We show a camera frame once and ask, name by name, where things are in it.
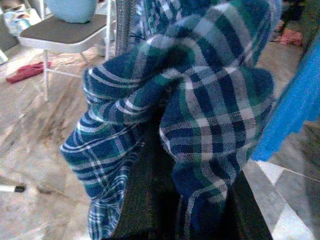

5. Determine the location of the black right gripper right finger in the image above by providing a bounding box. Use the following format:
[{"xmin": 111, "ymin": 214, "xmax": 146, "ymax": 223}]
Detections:
[{"xmin": 221, "ymin": 171, "xmax": 274, "ymax": 240}]

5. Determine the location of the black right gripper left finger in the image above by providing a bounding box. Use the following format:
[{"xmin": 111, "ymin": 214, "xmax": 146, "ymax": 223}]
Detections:
[{"xmin": 114, "ymin": 116, "xmax": 181, "ymax": 238}]

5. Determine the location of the blue plaid shirt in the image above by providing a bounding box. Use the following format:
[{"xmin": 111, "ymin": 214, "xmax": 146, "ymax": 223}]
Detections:
[{"xmin": 59, "ymin": 0, "xmax": 282, "ymax": 240}]

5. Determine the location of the bright blue garment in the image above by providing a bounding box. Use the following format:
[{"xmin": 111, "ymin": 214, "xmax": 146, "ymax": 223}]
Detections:
[{"xmin": 251, "ymin": 37, "xmax": 320, "ymax": 162}]

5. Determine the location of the red cloth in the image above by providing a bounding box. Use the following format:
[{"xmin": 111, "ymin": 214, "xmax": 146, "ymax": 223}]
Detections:
[{"xmin": 6, "ymin": 61, "xmax": 52, "ymax": 85}]

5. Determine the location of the small pink cloth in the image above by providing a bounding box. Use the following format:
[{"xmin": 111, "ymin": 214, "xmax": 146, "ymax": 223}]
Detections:
[{"xmin": 273, "ymin": 28, "xmax": 305, "ymax": 47}]

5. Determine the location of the printed plastic bag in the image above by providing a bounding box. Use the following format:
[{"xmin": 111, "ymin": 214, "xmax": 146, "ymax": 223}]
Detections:
[{"xmin": 3, "ymin": 8, "xmax": 32, "ymax": 33}]

